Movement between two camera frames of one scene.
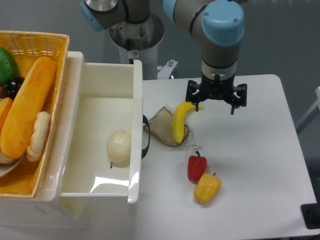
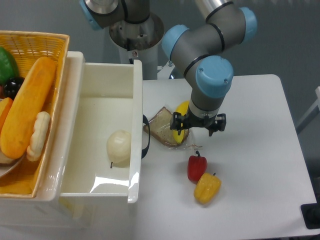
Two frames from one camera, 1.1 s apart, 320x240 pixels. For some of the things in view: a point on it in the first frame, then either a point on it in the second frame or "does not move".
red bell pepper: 197,166 does not move
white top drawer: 103,134 does not move
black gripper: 216,88 → 189,120
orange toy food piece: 5,105 does not move
